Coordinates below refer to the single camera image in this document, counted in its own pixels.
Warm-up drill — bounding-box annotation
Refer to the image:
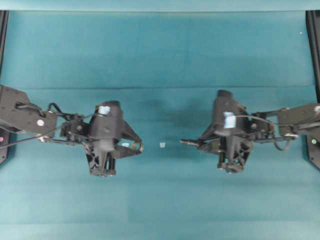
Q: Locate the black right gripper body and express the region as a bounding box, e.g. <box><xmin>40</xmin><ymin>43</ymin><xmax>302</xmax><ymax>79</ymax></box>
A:
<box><xmin>209</xmin><ymin>135</ymin><xmax>253</xmax><ymax>173</ymax></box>

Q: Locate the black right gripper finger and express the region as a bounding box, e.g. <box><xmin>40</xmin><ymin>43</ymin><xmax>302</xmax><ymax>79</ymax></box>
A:
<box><xmin>197</xmin><ymin>139</ymin><xmax>221</xmax><ymax>153</ymax></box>
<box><xmin>197</xmin><ymin>124</ymin><xmax>220</xmax><ymax>145</ymax></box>

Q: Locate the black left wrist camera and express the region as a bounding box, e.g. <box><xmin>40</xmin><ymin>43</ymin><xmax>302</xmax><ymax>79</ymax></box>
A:
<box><xmin>88</xmin><ymin>100</ymin><xmax>123</xmax><ymax>152</ymax></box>

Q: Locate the black metal frame rail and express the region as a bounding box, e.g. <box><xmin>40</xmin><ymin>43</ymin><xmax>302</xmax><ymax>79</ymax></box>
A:
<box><xmin>0</xmin><ymin>10</ymin><xmax>9</xmax><ymax>71</ymax></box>

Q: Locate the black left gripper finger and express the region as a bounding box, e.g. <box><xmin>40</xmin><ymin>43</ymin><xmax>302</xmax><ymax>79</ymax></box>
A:
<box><xmin>115</xmin><ymin>144</ymin><xmax>142</xmax><ymax>159</ymax></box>
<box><xmin>121</xmin><ymin>120</ymin><xmax>143</xmax><ymax>148</ymax></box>

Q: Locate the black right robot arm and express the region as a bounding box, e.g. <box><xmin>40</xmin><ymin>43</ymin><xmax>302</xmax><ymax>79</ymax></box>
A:
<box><xmin>195</xmin><ymin>102</ymin><xmax>320</xmax><ymax>174</ymax></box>

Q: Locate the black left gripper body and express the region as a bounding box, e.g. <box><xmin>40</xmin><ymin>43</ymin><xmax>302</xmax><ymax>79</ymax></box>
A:
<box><xmin>84</xmin><ymin>119</ymin><xmax>137</xmax><ymax>177</ymax></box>

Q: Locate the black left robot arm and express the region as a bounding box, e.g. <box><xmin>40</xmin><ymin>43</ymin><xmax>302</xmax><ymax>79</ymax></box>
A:
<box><xmin>0</xmin><ymin>85</ymin><xmax>144</xmax><ymax>177</ymax></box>

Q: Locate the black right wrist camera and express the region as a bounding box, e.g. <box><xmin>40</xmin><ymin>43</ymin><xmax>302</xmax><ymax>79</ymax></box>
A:
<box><xmin>212</xmin><ymin>90</ymin><xmax>248</xmax><ymax>137</ymax></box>

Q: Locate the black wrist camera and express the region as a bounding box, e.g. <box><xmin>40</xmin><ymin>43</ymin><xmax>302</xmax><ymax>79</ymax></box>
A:
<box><xmin>88</xmin><ymin>100</ymin><xmax>123</xmax><ymax>152</ymax></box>
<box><xmin>212</xmin><ymin>90</ymin><xmax>248</xmax><ymax>137</ymax></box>

